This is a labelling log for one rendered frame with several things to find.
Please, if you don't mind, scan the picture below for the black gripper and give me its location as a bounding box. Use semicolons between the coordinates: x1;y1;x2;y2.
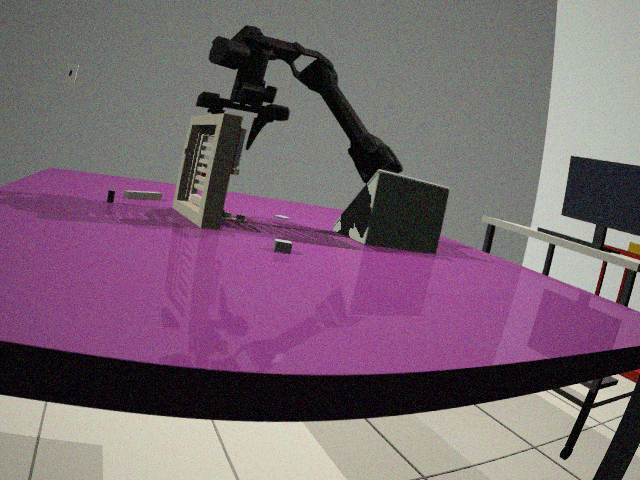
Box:
195;71;290;150

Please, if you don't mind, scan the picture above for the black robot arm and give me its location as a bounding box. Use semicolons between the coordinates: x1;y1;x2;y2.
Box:
208;25;403;184

